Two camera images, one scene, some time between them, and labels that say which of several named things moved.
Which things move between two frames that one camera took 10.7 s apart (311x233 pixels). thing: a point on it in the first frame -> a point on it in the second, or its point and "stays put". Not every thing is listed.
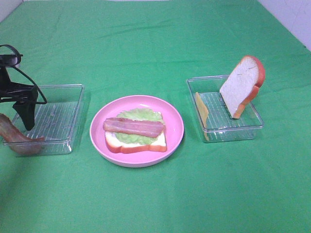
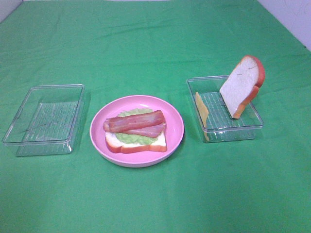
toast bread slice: (158, 144) stays put
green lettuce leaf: (139, 114) stays put
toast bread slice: (242, 86) stays put
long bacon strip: (18, 141) -> (133, 122)
